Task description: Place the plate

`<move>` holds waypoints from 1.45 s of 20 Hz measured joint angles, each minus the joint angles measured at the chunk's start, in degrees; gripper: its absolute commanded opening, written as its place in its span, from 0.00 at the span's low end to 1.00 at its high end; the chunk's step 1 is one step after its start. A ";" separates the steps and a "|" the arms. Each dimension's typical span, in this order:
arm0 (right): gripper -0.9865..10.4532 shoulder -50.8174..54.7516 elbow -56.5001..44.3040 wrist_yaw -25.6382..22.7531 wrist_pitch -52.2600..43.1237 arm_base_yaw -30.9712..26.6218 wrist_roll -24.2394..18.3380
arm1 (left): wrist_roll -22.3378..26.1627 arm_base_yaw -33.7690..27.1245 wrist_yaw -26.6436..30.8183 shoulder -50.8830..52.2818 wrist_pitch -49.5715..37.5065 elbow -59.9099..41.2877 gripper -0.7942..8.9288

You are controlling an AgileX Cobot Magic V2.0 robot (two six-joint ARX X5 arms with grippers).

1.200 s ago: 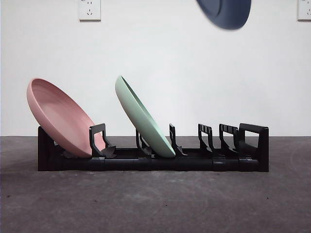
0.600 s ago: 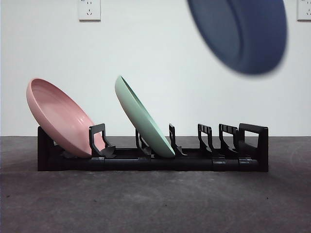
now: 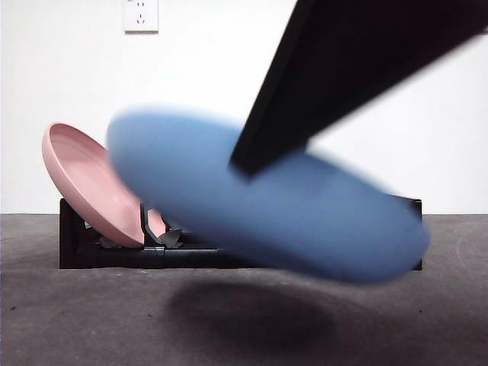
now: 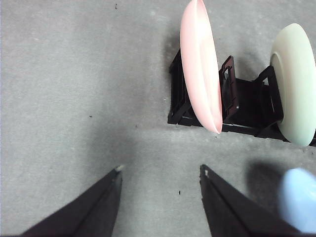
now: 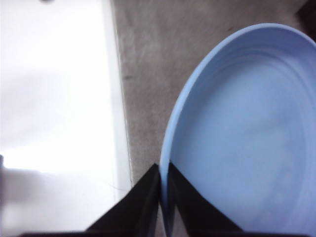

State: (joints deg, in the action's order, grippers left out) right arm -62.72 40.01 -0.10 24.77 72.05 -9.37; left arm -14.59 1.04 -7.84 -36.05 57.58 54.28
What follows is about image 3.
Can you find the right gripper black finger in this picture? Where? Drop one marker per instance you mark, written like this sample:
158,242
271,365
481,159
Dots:
343,57

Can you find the blue round plate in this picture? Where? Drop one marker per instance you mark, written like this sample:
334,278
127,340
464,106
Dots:
267,228

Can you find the pink round plate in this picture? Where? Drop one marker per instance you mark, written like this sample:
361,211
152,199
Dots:
76,171

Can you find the black plastic dish rack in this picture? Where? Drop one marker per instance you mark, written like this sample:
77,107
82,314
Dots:
114,260

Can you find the white wall socket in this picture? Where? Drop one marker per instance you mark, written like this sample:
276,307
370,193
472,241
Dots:
140,15

